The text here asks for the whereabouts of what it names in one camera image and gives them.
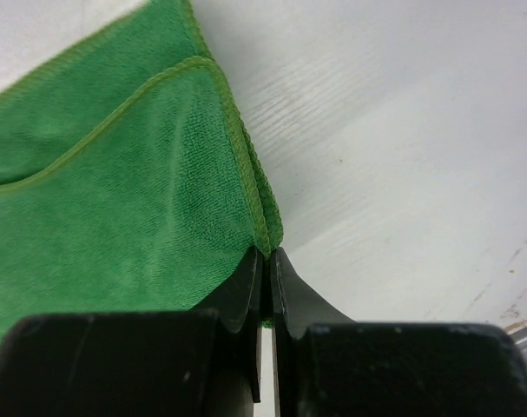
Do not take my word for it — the green towel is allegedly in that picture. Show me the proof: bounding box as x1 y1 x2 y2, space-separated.
0 1 283 342

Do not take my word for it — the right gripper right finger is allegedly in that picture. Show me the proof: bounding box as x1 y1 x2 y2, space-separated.
269 248 354 340

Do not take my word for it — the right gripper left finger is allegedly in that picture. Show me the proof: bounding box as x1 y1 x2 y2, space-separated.
193 247 263 334

